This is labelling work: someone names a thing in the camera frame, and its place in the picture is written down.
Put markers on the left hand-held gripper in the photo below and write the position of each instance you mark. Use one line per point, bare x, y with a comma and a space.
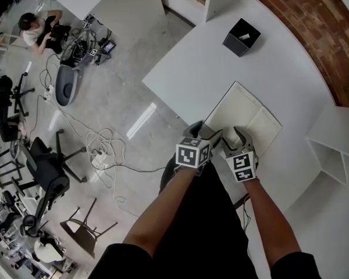
189, 154

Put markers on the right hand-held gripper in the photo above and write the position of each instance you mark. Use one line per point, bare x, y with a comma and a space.
242, 167

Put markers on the teal cover notebook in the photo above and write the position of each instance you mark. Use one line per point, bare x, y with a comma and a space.
244, 109

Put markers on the person's left forearm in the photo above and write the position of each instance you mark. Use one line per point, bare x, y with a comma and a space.
163, 208

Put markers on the person's right forearm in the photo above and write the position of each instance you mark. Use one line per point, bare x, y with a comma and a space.
267, 219

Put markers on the white desk with hutch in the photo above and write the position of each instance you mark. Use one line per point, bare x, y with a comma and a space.
197, 68

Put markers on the person's black clothing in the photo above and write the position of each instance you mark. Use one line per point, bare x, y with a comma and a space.
203, 228

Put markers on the black square pen holder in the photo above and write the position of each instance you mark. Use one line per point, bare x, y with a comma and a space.
235, 44

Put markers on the small white card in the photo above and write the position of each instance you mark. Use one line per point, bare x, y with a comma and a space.
244, 36

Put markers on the white power adapter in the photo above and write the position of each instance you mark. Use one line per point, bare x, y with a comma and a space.
99, 161

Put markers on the grey oval shell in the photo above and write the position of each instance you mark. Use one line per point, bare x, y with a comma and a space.
66, 86

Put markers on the pile of black electronics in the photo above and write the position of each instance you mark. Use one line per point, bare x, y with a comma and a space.
78, 51

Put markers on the white side table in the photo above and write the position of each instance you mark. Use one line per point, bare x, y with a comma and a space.
119, 4

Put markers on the dark wooden chair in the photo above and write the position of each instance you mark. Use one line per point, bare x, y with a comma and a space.
81, 237

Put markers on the white power strip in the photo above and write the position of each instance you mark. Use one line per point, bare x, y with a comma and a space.
48, 92

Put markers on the black office chair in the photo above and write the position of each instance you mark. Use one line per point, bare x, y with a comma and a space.
43, 158

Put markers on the black swivel chair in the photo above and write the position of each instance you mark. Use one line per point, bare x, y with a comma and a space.
17, 97

